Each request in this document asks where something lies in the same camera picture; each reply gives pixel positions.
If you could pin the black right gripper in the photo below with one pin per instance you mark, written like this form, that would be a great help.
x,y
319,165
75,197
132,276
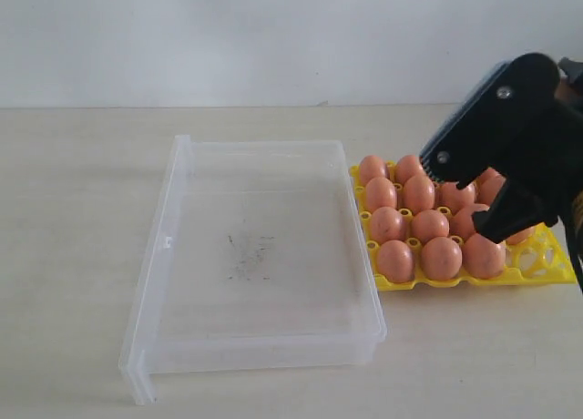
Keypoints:
x,y
542,169

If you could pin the brown egg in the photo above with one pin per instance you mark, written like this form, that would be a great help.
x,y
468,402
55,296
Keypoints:
x,y
387,223
454,198
429,224
520,236
486,175
419,194
488,190
462,224
441,259
380,192
482,258

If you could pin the yellow plastic egg tray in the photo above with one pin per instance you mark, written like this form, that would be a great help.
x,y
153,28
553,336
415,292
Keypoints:
x,y
538,260

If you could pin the brown egg placed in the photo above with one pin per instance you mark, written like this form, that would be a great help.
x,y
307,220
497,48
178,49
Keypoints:
x,y
371,167
407,167

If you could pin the clear plastic container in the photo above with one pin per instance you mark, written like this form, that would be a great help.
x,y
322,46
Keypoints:
x,y
256,259

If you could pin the brown egg corner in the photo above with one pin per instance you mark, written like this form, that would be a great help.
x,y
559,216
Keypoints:
x,y
395,261

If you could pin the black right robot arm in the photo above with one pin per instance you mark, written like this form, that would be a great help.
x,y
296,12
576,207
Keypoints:
x,y
569,91

